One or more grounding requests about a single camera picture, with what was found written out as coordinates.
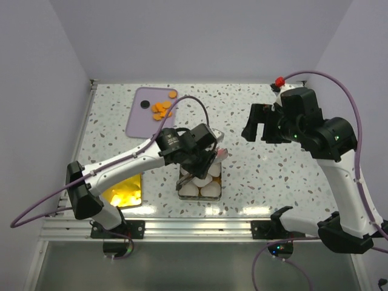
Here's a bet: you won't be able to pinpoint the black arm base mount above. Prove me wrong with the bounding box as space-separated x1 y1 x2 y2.
90 207 146 239

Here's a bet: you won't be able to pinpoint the aluminium front rail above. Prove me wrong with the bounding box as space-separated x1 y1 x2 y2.
39 217 271 243

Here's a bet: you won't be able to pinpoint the pink round cookie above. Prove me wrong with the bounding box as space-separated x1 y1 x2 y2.
217 149 228 159

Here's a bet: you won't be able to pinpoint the white paper cup top-right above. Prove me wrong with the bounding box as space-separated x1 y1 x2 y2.
208 163 221 177

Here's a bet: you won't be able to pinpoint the black sandwich cookie on tray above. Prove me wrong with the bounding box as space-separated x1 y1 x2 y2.
140 100 150 109

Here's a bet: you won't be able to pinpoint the white paper cup bottom-right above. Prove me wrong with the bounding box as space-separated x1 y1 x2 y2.
201 181 221 198

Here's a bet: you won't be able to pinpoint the red emergency button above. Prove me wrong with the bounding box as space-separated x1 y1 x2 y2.
270 76 286 93

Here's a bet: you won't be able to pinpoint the white paper cup centre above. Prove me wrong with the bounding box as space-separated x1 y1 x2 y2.
192 175 213 188

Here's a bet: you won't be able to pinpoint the white paper cup bottom-left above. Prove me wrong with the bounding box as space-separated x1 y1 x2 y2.
178 182 199 197

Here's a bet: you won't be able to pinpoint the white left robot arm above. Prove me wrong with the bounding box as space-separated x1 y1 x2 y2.
66 124 224 238

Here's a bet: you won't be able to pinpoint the steel tongs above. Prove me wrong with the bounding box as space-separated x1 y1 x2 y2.
176 129 225 191

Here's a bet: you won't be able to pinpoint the orange cookie at tray top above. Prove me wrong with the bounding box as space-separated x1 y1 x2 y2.
169 91 177 99

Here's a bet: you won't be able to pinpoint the orange cookie pile on tray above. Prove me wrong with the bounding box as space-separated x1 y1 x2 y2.
151 101 172 121

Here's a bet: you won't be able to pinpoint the gold tin lid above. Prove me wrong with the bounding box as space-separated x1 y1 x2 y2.
102 174 142 209

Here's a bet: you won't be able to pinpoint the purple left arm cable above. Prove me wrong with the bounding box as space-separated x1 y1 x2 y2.
10 95 210 261

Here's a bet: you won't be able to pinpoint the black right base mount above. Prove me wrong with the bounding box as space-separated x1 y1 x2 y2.
250 206 306 240

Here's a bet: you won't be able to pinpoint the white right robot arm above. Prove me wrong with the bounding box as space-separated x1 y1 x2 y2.
241 87 387 254

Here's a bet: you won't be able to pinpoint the green christmas cookie tin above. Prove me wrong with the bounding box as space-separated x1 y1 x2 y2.
178 174 222 201

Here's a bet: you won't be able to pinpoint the purple tray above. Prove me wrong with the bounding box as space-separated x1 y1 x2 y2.
125 87 178 139

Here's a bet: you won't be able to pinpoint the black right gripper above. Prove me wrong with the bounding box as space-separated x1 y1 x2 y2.
242 102 304 144

